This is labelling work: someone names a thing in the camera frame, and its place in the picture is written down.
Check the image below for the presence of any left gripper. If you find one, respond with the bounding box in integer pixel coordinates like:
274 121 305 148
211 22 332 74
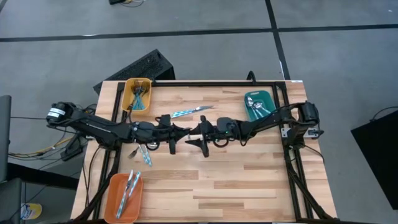
132 114 191 156

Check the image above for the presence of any black perforated box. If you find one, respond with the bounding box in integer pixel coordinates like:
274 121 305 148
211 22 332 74
93 49 176 96

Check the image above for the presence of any dark grey box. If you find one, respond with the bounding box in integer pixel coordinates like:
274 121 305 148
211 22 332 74
0 177 25 224

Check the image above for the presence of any orange plastic bin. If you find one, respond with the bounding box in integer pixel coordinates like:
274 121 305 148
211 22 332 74
103 172 144 224

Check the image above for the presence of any black floor cable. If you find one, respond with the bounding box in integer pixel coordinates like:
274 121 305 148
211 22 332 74
369 106 398 123

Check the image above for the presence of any black cabinet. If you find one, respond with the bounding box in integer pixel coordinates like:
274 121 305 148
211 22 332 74
350 110 398 211

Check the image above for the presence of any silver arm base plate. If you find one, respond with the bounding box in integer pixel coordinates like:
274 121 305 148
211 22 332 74
280 127 320 138

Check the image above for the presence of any yellow bag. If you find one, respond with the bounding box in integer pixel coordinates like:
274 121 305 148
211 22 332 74
20 203 43 221

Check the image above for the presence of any yellow floor cable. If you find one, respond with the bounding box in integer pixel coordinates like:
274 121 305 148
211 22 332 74
8 136 77 158

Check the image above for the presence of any teal plastic bin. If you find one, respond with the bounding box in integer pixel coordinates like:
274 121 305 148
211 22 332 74
243 90 277 122

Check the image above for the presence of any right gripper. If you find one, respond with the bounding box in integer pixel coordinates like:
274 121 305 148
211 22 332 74
185 115 246 158

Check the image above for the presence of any grey panel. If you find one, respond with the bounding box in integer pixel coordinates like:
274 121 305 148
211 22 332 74
0 95 12 184

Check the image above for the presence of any yellow plastic bin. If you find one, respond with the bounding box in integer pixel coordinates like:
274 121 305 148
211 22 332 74
121 77 153 114

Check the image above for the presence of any black floor stand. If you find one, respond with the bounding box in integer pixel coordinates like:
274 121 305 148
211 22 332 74
60 135 87 162

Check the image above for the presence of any black floor device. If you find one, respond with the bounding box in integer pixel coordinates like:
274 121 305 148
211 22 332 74
108 0 146 7

